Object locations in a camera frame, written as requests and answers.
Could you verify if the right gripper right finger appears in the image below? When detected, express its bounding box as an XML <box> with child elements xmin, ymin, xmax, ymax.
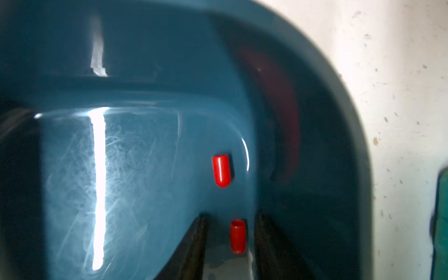
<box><xmin>254</xmin><ymin>211</ymin><xmax>315</xmax><ymax>280</ymax></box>

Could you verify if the red protection sleeve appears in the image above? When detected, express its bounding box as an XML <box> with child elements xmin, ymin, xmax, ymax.
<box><xmin>212</xmin><ymin>155</ymin><xmax>232</xmax><ymax>188</ymax></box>
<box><xmin>230</xmin><ymin>219</ymin><xmax>246</xmax><ymax>255</ymax></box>

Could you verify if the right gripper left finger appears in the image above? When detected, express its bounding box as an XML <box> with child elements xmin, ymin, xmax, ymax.
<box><xmin>155</xmin><ymin>216</ymin><xmax>208</xmax><ymax>280</ymax></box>

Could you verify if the green tool case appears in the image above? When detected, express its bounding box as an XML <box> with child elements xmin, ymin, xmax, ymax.
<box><xmin>431</xmin><ymin>168</ymin><xmax>448</xmax><ymax>280</ymax></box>

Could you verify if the teal plastic storage box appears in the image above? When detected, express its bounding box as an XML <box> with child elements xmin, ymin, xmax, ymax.
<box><xmin>1</xmin><ymin>1</ymin><xmax>373</xmax><ymax>280</ymax></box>

